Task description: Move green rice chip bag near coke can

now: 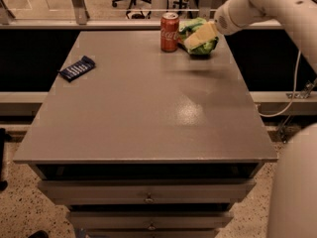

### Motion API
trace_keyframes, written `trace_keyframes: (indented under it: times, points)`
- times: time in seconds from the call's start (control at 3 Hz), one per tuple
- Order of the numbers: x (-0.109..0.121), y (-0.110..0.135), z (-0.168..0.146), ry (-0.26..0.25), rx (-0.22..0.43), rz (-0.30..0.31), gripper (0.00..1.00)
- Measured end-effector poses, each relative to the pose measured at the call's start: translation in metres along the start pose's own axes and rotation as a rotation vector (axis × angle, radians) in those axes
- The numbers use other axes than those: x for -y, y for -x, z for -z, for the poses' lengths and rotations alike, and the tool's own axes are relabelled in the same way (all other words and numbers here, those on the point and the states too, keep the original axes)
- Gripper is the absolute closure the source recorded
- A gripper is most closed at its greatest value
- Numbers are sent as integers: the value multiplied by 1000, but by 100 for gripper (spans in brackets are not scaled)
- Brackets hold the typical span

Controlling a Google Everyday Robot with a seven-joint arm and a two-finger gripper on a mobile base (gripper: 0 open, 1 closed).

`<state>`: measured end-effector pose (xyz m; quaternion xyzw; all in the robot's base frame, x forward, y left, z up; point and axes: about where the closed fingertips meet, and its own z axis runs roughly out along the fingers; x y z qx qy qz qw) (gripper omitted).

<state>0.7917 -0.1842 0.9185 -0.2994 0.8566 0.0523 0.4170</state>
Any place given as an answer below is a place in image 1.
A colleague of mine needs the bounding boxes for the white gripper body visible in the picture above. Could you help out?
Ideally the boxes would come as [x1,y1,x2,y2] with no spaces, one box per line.
[214,0,264,36]

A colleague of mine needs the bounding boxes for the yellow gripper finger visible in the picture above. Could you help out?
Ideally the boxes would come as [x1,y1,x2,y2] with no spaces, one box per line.
[184,22,218,50]

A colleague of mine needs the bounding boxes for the green rice chip bag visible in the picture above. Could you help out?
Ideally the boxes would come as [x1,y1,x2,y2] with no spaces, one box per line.
[178,17,219,56]

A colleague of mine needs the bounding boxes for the red coke can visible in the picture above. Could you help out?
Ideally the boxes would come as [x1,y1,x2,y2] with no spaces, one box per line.
[160,12,179,52]

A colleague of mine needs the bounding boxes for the grey drawer cabinet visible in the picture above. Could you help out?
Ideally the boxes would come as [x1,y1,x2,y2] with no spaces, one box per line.
[14,31,276,238]

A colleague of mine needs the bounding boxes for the metal railing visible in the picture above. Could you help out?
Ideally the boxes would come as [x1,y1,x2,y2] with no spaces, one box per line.
[0,0,285,30]

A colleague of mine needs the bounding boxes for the upper grey drawer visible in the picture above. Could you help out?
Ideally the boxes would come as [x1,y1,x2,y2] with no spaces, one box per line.
[39,178,256,205]

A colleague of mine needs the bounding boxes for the grey drawer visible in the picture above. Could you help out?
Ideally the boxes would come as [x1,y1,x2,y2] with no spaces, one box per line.
[68,211,233,231]
[39,178,256,205]

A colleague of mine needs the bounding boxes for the lower grey drawer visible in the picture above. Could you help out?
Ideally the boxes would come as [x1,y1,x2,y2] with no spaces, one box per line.
[68,211,233,231]

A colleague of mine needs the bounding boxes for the white cable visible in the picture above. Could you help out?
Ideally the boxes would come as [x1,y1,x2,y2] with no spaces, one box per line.
[258,49,303,119]

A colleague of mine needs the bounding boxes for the metal floor bracket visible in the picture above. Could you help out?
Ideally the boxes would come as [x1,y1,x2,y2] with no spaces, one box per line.
[277,78,317,144]

